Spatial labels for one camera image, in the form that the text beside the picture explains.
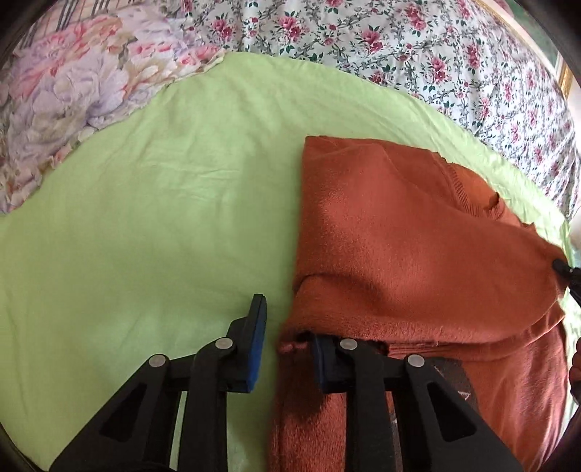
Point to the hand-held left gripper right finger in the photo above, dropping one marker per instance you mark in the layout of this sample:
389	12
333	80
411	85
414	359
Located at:
323	367

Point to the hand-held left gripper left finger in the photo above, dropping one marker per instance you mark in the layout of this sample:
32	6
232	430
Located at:
257	345

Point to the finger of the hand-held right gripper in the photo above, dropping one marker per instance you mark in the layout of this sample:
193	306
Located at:
567	268

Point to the orange knit sweater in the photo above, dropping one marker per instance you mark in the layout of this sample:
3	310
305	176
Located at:
408	236

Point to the person's right hand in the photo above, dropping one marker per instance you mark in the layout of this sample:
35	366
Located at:
577	367

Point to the light green bed sheet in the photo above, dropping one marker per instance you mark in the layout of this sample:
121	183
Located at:
159	204

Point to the white rose print bedsheet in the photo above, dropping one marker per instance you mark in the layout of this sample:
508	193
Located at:
386	41

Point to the purple pink floral pillow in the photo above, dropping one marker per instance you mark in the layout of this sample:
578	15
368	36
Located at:
81	90

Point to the plaid checked blanket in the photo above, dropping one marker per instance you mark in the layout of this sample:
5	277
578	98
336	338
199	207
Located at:
72	11

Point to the golden wooden frame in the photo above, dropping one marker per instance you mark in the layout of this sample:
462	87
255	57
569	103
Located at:
565	77

